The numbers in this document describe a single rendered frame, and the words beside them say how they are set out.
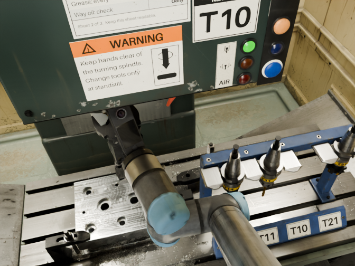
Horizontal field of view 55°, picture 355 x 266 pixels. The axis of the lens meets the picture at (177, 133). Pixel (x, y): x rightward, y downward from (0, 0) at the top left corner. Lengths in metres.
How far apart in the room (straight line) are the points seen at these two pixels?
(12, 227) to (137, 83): 1.23
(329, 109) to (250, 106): 0.49
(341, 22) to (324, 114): 0.41
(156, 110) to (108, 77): 0.96
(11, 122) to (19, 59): 1.53
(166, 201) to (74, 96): 0.25
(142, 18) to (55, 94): 0.18
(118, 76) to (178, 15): 0.13
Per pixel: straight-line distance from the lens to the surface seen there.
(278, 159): 0.93
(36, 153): 1.97
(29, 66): 0.52
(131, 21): 0.49
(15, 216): 1.71
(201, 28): 0.51
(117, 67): 0.52
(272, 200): 1.29
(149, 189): 0.66
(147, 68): 0.53
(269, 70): 0.60
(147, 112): 1.48
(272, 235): 1.18
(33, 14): 0.48
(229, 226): 0.65
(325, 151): 1.05
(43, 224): 1.31
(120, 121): 0.69
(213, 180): 0.92
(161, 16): 0.49
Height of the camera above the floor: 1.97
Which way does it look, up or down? 48 degrees down
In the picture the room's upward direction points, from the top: 3 degrees counter-clockwise
